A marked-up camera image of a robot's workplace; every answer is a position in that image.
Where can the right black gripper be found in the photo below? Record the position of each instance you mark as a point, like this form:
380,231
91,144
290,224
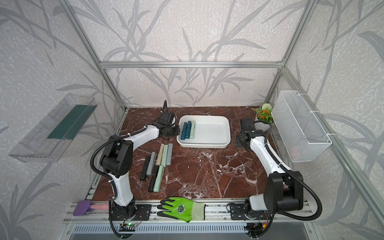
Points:
237,142

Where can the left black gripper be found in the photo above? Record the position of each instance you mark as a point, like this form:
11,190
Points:
177,131

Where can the teal pruning pliers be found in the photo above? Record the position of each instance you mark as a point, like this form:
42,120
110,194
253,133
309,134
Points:
188,130
184,131

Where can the white rectangular storage box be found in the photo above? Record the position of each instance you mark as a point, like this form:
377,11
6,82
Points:
209,132

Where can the mint green pruning pliers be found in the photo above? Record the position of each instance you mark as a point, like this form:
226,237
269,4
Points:
192,129

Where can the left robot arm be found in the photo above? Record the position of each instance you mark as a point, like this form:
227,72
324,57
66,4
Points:
113,159

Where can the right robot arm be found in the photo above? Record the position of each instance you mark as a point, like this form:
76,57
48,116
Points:
284,192

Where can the grey pruning pliers right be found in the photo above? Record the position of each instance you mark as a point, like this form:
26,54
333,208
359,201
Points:
169,154

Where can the grey pruning pliers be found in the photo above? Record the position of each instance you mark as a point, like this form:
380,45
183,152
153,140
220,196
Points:
151,163
169,154

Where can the beige pruning pliers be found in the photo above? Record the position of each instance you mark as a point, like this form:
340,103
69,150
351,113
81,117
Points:
160,155

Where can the light green pliers lower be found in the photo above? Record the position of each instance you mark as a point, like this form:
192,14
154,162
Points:
159,179

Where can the grey pruning pliers left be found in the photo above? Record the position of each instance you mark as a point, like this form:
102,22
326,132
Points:
151,163

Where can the black pruning pliers far left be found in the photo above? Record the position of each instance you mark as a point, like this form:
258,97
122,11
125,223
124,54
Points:
145,168

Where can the black pruning pliers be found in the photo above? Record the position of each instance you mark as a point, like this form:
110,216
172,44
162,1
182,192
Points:
153,178
145,168

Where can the black pruning pliers lower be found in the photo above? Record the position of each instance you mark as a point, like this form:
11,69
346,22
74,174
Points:
153,178

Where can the small potted flower plant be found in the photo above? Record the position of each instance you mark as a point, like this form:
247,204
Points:
264,118

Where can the green black work glove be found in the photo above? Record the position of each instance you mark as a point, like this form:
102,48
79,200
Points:
181,209

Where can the purple pink garden trowel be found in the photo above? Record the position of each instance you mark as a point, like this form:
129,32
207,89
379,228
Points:
83,206

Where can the white wire mesh basket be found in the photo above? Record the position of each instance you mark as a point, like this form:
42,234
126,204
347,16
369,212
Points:
302,133

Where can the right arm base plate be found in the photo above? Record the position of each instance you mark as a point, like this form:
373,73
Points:
240,212

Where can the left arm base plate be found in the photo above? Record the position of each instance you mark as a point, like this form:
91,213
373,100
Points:
141,212

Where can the clear plastic wall shelf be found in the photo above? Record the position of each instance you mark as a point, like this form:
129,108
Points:
49,139

